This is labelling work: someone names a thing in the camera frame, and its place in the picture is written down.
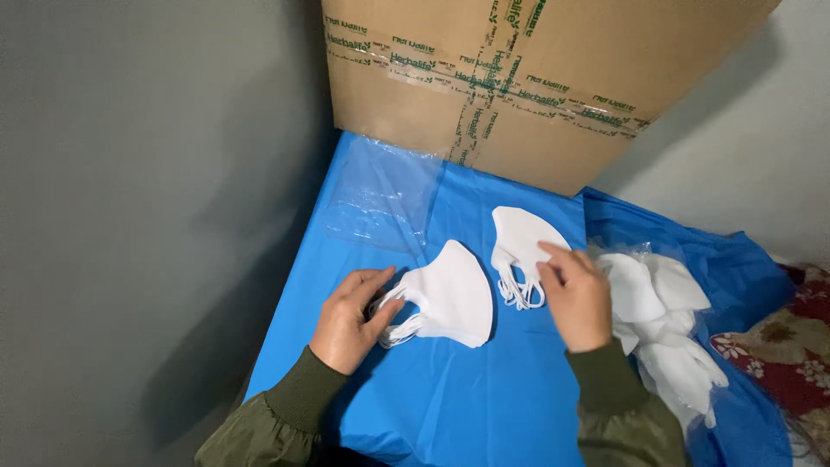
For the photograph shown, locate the flat clear plastic bag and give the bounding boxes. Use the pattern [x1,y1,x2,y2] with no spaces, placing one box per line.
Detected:
[322,135,450,255]

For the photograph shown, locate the person's left hand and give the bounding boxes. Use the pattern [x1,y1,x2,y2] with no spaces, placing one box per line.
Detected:
[309,266,406,377]

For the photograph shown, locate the crumpled clear plastic bag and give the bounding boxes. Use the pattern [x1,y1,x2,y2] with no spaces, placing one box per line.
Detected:
[586,240,734,437]

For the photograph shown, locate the blue plastic table sheet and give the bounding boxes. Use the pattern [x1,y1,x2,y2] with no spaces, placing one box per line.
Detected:
[243,130,796,467]

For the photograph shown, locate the thick stack white face masks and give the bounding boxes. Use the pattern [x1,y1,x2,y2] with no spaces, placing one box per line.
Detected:
[368,239,494,350]

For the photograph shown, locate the person's right hand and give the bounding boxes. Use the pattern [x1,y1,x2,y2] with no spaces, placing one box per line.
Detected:
[536,241,614,354]

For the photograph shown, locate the red floral blanket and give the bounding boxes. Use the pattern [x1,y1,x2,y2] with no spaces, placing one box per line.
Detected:
[709,262,830,467]

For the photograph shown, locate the thin stack white face masks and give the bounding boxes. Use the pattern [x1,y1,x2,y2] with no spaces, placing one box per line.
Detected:
[490,206,573,311]

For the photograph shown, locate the loose pile white face masks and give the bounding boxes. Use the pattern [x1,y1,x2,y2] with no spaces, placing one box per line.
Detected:
[593,252,730,429]

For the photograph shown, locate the taped brown cardboard box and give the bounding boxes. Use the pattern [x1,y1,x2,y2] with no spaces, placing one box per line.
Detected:
[321,0,783,198]

